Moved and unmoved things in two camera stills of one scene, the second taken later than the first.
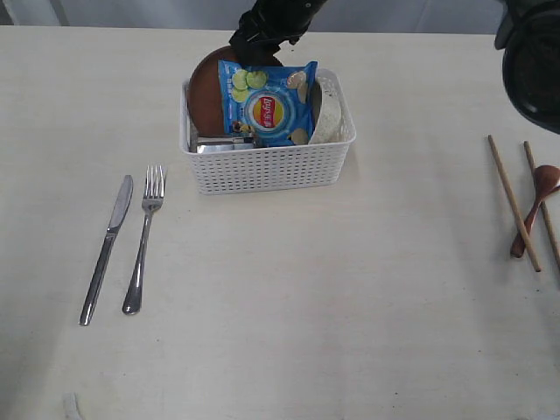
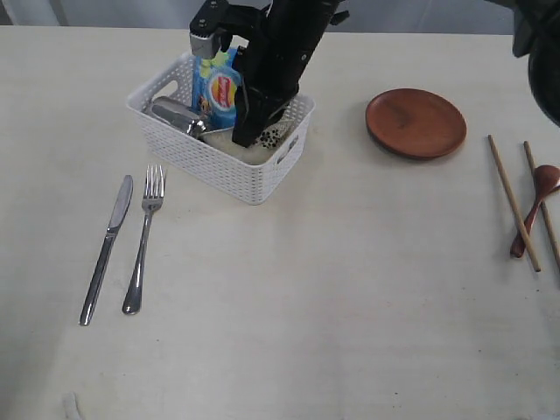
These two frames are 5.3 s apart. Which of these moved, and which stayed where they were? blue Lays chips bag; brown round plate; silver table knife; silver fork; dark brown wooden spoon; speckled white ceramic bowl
Moved: blue Lays chips bag; brown round plate; speckled white ceramic bowl
Stayed: silver table knife; silver fork; dark brown wooden spoon
